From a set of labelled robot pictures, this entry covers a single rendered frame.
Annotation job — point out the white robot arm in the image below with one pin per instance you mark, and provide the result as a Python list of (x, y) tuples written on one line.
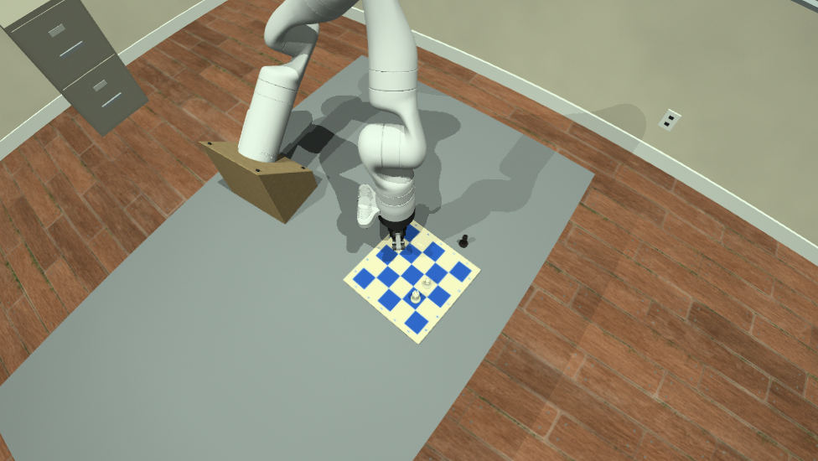
[(393, 64)]

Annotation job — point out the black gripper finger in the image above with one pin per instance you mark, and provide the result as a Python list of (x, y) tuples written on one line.
[(397, 243)]

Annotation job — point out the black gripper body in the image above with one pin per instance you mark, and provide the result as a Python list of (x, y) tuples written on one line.
[(397, 226)]

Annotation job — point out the blue and cream chessboard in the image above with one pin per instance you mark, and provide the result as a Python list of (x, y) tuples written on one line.
[(386, 279)]

